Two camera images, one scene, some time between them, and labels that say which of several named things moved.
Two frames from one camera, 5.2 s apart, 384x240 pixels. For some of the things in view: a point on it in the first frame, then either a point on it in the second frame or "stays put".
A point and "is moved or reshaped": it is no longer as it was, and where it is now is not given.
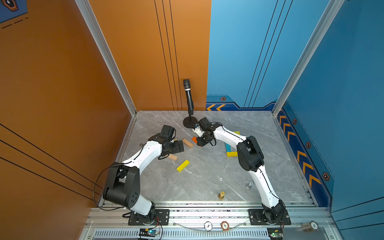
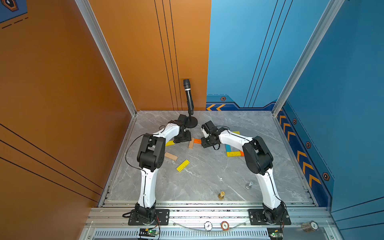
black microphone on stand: (189, 122) stays put
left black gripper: (177, 149) → (188, 138)
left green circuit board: (148, 232) stays put
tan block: (187, 143) is moved or reshaped
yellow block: (232, 154) stays put
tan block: (172, 157) stays put
